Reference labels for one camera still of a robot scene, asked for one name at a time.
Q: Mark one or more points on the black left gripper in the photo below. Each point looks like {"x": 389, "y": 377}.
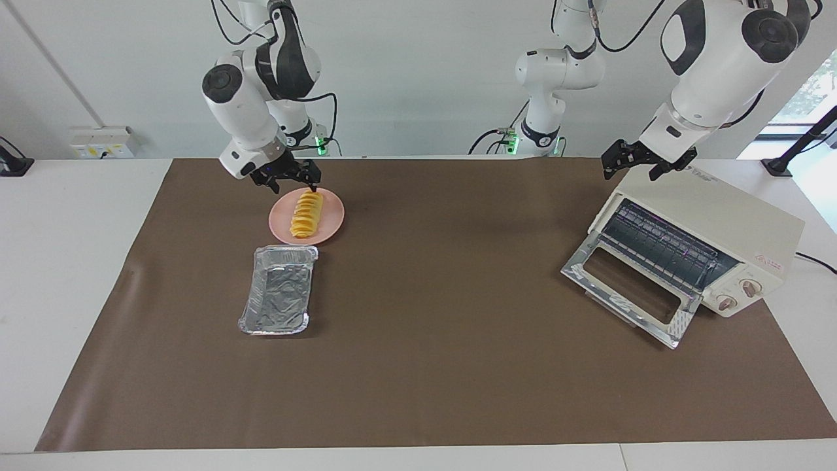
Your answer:
{"x": 644, "y": 154}

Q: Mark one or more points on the white wall power outlet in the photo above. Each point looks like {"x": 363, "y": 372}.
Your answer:
{"x": 101, "y": 142}

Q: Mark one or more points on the silver foil baking tray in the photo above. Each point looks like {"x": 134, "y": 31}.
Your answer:
{"x": 278, "y": 294}

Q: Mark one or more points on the brown table mat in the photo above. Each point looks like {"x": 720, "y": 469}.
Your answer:
{"x": 458, "y": 340}

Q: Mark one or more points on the sliced yellow bread loaf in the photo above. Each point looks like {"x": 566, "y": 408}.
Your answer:
{"x": 306, "y": 214}

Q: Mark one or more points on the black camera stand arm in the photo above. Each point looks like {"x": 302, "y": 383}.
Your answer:
{"x": 801, "y": 142}

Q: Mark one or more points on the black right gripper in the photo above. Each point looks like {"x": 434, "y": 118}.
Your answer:
{"x": 284, "y": 171}

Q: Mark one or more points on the large oven control knob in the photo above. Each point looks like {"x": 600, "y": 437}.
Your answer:
{"x": 752, "y": 288}

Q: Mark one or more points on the black clamp mount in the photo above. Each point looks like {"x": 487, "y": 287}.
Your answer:
{"x": 13, "y": 163}

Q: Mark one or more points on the cream toaster oven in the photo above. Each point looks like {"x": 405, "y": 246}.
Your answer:
{"x": 732, "y": 216}

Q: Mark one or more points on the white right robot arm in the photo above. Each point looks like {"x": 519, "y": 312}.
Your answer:
{"x": 242, "y": 111}

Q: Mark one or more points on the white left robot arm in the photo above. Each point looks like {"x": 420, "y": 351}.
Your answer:
{"x": 719, "y": 59}

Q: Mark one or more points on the pink round plate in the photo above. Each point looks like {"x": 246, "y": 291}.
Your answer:
{"x": 330, "y": 219}

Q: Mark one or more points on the small oven control knob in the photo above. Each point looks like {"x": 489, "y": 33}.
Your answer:
{"x": 727, "y": 303}

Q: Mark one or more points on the bright window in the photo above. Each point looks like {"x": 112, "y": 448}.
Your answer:
{"x": 807, "y": 91}

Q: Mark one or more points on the glass oven door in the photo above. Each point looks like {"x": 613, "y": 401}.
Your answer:
{"x": 582, "y": 271}

